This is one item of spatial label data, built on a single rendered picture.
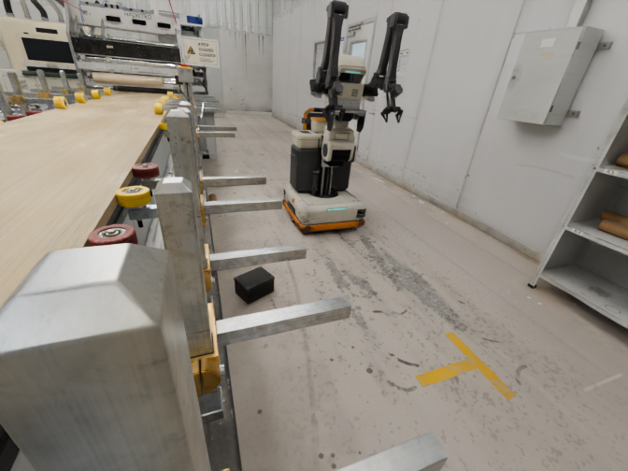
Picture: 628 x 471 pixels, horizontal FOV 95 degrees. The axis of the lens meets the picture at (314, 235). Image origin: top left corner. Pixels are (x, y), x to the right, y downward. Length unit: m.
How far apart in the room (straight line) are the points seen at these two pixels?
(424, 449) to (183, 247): 0.36
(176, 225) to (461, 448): 1.36
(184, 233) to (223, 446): 0.35
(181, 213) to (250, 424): 1.13
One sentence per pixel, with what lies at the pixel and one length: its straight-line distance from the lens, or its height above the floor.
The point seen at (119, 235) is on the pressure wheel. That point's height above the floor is 0.91.
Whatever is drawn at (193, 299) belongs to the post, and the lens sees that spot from 0.39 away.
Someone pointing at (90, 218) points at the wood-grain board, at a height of 0.90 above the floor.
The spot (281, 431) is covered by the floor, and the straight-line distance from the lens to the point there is 1.36.
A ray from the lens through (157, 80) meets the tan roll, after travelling 4.89.
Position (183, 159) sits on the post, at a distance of 0.57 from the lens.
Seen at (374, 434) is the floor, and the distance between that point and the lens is 1.40.
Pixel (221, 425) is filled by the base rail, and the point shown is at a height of 0.70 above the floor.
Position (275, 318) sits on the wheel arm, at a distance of 0.51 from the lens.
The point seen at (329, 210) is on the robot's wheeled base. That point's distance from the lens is 2.48.
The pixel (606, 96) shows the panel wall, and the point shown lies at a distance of 2.92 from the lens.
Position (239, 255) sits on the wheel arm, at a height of 0.82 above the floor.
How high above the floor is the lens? 1.20
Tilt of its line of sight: 28 degrees down
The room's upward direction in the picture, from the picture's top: 5 degrees clockwise
